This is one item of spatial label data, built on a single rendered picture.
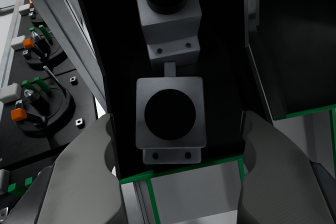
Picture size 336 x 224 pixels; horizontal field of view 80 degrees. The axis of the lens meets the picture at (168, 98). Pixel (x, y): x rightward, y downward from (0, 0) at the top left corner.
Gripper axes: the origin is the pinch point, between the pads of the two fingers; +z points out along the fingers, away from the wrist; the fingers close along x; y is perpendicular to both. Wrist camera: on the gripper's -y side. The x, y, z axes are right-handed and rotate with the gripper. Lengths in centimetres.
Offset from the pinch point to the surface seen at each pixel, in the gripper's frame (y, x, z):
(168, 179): 18.9, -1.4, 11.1
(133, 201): 27.6, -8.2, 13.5
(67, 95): 15.6, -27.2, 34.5
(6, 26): 6, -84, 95
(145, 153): 3.8, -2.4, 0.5
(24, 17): 0, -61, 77
